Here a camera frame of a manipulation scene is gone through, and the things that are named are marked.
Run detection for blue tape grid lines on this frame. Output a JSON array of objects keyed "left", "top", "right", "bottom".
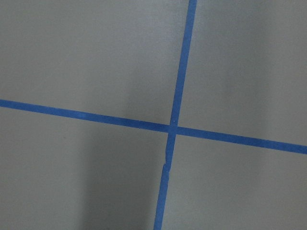
[{"left": 0, "top": 0, "right": 307, "bottom": 230}]

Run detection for brown paper table cover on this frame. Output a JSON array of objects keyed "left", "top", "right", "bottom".
[{"left": 0, "top": 0, "right": 307, "bottom": 230}]

